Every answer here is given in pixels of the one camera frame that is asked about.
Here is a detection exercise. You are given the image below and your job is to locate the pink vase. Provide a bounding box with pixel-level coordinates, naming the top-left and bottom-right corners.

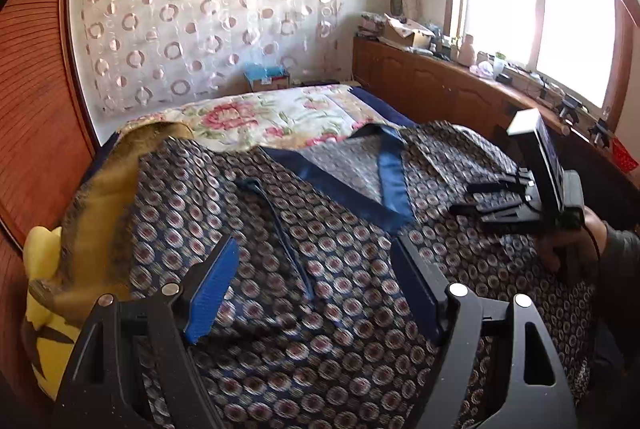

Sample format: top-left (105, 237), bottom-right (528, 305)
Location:
top-left (459, 34), bottom-right (479, 66)

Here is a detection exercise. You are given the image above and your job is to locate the floral blanket with navy edge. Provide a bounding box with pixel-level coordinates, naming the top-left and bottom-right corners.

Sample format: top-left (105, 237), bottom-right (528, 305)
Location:
top-left (120, 84), bottom-right (418, 154)

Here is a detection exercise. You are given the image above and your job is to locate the person's right forearm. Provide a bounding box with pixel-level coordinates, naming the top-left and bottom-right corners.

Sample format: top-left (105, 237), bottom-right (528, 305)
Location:
top-left (597, 226), bottom-right (640, 292)

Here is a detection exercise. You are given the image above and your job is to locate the blue tissue box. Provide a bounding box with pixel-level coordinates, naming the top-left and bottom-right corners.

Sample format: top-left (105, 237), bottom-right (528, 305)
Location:
top-left (244, 63), bottom-right (292, 92)

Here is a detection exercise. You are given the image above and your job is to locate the yellow plush toy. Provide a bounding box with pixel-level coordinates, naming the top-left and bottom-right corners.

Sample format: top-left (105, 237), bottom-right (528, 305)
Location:
top-left (20, 224), bottom-right (83, 402)

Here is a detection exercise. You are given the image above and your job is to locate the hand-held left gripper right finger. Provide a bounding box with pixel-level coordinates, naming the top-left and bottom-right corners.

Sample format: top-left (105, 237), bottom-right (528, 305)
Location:
top-left (390, 234), bottom-right (583, 429)

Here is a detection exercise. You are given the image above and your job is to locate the navy medallion print garment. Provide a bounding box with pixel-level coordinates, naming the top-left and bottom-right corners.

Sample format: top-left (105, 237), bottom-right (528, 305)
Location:
top-left (127, 119), bottom-right (598, 429)

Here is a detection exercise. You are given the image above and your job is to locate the brown furry cloth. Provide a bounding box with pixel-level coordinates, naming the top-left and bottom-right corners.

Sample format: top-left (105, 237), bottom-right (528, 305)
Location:
top-left (50, 121), bottom-right (196, 310)

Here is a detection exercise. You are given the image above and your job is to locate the black clamp stand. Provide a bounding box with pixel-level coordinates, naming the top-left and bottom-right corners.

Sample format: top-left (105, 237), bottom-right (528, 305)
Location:
top-left (556, 95), bottom-right (584, 126)
top-left (589, 118), bottom-right (614, 146)

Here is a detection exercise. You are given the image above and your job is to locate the long wooden cabinet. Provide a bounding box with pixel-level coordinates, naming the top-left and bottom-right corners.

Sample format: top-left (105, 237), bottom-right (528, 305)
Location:
top-left (352, 36), bottom-right (640, 210)

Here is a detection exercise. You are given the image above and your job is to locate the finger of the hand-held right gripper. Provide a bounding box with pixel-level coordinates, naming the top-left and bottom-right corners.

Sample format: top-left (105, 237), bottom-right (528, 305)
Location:
top-left (467, 179), bottom-right (535, 197)
top-left (449, 200), bottom-right (531, 217)

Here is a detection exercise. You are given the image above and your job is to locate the open cardboard box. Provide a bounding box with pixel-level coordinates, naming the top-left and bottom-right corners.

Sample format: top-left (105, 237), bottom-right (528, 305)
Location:
top-left (382, 16), bottom-right (436, 50)

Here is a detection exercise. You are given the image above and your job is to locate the person's right hand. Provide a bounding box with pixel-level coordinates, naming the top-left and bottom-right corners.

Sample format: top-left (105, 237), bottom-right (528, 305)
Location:
top-left (537, 206), bottom-right (608, 285)

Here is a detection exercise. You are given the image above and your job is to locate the circle pattern wall curtain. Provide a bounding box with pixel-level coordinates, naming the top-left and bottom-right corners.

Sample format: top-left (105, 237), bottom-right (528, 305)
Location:
top-left (70, 0), bottom-right (351, 117)

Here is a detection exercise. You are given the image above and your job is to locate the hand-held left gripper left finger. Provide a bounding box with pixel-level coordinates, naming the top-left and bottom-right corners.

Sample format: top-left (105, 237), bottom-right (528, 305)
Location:
top-left (52, 235), bottom-right (241, 429)

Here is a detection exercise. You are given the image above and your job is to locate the wooden headboard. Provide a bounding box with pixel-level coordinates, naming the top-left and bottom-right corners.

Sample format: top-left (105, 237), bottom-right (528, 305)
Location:
top-left (0, 0), bottom-right (101, 410)

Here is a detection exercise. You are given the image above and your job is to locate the red mesh basket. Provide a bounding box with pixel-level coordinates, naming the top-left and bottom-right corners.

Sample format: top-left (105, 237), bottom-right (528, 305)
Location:
top-left (612, 136), bottom-right (640, 173)

